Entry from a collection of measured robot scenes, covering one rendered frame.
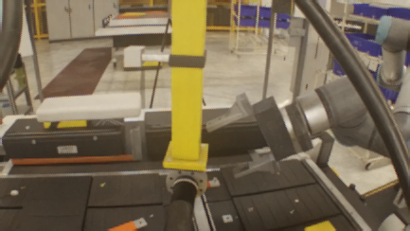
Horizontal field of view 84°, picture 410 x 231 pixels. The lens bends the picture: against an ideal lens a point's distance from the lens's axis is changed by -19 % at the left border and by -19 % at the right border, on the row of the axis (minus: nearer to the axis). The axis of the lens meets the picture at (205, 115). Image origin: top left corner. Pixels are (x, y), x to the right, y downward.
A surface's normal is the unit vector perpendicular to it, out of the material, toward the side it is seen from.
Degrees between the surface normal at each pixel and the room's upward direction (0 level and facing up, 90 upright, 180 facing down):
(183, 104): 90
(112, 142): 90
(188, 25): 90
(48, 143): 90
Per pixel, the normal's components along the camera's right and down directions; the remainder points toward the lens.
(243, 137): 0.20, 0.43
